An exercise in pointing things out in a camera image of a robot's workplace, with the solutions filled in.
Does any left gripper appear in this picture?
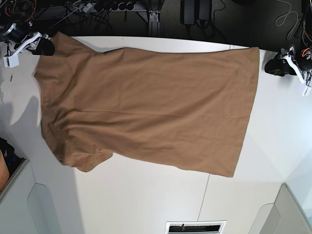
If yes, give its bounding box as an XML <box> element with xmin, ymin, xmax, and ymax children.
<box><xmin>264</xmin><ymin>46</ymin><xmax>312</xmax><ymax>78</ymax></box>

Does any grey coiled cable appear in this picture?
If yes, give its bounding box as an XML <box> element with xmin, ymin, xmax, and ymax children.
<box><xmin>274</xmin><ymin>0</ymin><xmax>299</xmax><ymax>29</ymax></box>

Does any brown t-shirt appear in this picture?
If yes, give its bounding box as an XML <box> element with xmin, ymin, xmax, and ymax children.
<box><xmin>35</xmin><ymin>33</ymin><xmax>259</xmax><ymax>177</ymax></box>

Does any black power adapter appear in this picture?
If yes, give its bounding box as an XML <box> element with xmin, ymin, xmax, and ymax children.
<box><xmin>180</xmin><ymin>0</ymin><xmax>195</xmax><ymax>25</ymax></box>

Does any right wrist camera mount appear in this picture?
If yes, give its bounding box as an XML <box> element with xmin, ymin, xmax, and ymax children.
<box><xmin>3</xmin><ymin>32</ymin><xmax>49</xmax><ymax>68</ymax></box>

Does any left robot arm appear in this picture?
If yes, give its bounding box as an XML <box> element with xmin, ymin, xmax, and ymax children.
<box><xmin>264</xmin><ymin>0</ymin><xmax>312</xmax><ymax>85</ymax></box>

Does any orange fabric item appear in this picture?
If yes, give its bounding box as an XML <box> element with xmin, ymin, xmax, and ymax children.
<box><xmin>0</xmin><ymin>151</ymin><xmax>10</xmax><ymax>191</ymax></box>

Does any aluminium frame post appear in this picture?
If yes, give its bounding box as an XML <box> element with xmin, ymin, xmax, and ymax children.
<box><xmin>147</xmin><ymin>11</ymin><xmax>161</xmax><ymax>37</ymax></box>

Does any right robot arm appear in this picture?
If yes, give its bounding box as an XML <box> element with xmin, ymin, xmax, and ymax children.
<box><xmin>0</xmin><ymin>0</ymin><xmax>55</xmax><ymax>57</ymax></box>

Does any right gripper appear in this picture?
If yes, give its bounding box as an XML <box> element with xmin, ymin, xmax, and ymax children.
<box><xmin>0</xmin><ymin>23</ymin><xmax>55</xmax><ymax>56</ymax></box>

